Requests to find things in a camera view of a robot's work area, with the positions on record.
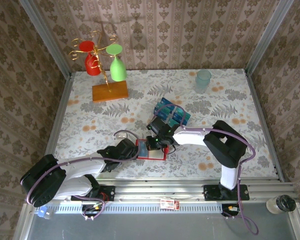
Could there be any blue packets group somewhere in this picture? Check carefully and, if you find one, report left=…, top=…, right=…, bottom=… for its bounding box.
left=152, top=96, right=193, bottom=127

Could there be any teal credit card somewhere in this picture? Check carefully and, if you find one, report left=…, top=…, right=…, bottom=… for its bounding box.
left=155, top=102, right=172, bottom=112
left=174, top=106, right=192, bottom=120

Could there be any floral fern table cover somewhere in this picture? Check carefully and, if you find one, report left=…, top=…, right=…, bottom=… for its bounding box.
left=55, top=68, right=278, bottom=179

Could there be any black power connector block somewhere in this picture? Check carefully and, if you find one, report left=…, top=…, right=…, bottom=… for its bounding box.
left=221, top=203, right=241, bottom=217
left=81, top=203, right=106, bottom=218

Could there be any small red white box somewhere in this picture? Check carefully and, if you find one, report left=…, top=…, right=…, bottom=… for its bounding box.
left=160, top=198, right=180, bottom=210

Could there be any translucent blue plastic cup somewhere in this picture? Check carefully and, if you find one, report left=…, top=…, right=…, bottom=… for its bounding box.
left=195, top=69, right=213, bottom=95

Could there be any grey metal panel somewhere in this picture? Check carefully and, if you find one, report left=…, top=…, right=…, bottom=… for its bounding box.
left=27, top=202, right=300, bottom=240

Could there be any green wine glass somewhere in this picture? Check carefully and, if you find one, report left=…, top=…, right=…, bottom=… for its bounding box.
left=105, top=44, right=128, bottom=82

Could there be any blue white plug connector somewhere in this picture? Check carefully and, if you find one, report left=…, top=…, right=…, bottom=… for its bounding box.
left=38, top=206, right=56, bottom=220

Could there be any red wine glass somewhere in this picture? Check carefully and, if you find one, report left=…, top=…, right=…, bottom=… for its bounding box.
left=79, top=40, right=102, bottom=77

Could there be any clear jar with black lid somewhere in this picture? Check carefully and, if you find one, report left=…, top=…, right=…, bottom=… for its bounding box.
left=265, top=194, right=297, bottom=215

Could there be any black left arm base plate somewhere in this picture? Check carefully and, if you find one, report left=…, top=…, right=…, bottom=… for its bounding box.
left=70, top=185, right=116, bottom=202

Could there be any aluminium front frame rail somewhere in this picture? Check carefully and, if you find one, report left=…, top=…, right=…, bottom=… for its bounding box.
left=24, top=177, right=297, bottom=203

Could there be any white slotted cable duct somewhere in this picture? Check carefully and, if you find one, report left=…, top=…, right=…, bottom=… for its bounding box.
left=34, top=202, right=226, bottom=215

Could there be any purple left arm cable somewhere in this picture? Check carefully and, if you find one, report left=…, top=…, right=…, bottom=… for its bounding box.
left=26, top=129, right=140, bottom=222

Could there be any gold wire rack wooden base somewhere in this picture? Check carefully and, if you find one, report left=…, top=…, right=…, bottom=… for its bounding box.
left=68, top=29, right=129, bottom=103

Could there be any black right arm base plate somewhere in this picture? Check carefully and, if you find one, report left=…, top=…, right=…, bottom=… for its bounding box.
left=203, top=184, right=250, bottom=202

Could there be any aluminium side rail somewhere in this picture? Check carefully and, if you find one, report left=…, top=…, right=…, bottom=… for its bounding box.
left=244, top=69, right=286, bottom=182
left=44, top=73, right=75, bottom=157

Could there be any aluminium corner post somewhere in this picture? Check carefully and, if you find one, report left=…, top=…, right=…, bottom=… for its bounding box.
left=244, top=0, right=295, bottom=75
left=18, top=0, right=73, bottom=78

